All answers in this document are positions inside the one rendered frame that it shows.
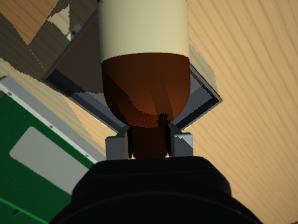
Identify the green plastic crate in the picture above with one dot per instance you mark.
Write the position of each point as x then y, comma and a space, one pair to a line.
38, 168

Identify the dark grey tray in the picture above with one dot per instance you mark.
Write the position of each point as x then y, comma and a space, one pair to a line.
79, 78

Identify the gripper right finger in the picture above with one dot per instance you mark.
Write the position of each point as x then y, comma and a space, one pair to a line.
178, 144

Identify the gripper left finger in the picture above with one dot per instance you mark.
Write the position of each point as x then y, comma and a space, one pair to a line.
120, 147

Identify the dark brown bottle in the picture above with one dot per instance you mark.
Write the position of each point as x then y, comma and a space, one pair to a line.
145, 59

